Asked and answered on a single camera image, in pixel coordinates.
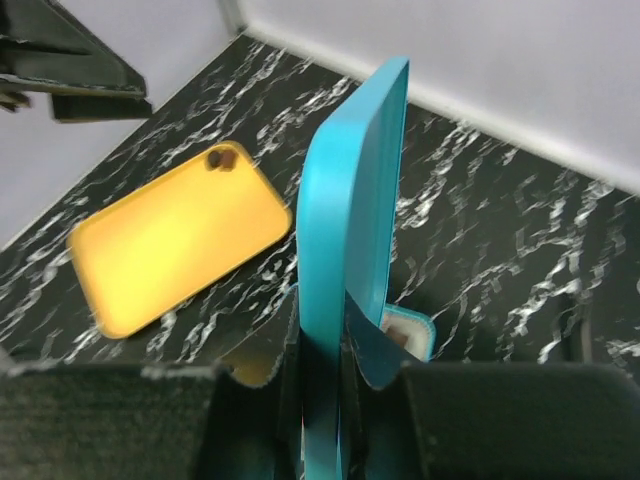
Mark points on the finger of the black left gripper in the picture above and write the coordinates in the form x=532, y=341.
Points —
x=45, y=48
x=68, y=108

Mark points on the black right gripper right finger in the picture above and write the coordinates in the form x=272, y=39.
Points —
x=406, y=419

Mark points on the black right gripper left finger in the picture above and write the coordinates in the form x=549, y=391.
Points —
x=236, y=418

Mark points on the teal tin lid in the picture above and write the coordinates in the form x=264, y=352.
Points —
x=344, y=229

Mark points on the dark chocolate piece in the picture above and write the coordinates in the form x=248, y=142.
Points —
x=221, y=159

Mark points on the teal tin box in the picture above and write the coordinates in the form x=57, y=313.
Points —
x=413, y=331

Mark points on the orange plastic tray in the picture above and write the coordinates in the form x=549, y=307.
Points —
x=158, y=246

